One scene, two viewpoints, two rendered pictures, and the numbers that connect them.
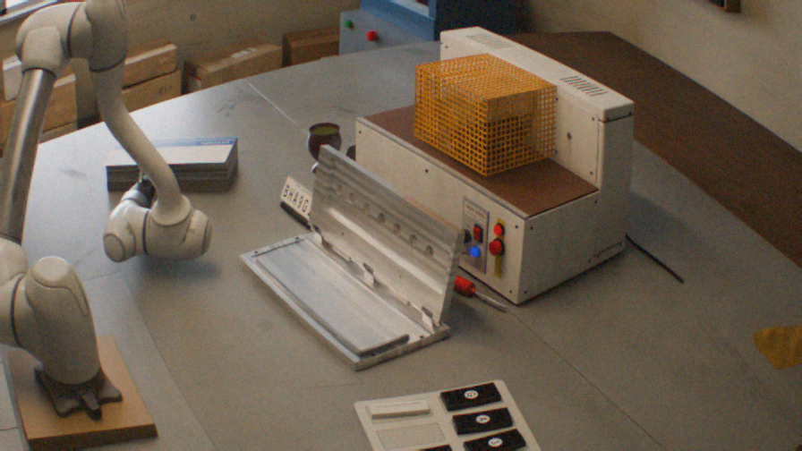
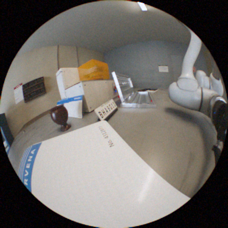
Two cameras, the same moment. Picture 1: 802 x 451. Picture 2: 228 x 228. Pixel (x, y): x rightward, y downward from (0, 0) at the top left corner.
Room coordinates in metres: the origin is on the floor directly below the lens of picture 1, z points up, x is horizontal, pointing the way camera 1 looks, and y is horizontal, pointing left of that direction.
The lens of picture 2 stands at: (2.15, 0.49, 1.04)
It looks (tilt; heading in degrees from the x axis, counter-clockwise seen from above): 24 degrees down; 244
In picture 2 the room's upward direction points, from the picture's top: 10 degrees counter-clockwise
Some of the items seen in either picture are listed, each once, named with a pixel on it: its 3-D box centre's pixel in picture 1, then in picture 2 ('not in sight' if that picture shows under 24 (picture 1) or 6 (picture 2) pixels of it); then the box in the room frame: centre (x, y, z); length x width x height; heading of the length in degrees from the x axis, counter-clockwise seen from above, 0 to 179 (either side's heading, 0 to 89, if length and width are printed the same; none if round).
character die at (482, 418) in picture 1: (482, 421); not in sight; (1.29, -0.14, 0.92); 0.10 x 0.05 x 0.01; 100
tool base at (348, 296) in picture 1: (335, 292); (139, 96); (1.71, 0.12, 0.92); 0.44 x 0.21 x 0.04; 36
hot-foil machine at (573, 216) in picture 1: (537, 161); (96, 83); (1.94, -0.28, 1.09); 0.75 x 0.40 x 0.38; 36
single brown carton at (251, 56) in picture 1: (230, 76); not in sight; (5.02, 0.95, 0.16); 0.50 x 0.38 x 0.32; 129
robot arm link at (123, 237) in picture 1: (125, 234); (211, 102); (1.78, 0.62, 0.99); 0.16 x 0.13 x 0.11; 177
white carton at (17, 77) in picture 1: (25, 72); not in sight; (4.34, 2.24, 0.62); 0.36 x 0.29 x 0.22; 119
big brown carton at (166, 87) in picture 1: (136, 102); not in sight; (4.73, 1.51, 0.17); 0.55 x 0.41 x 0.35; 119
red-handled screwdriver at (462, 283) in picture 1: (472, 290); not in sight; (1.73, -0.14, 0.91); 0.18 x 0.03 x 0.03; 44
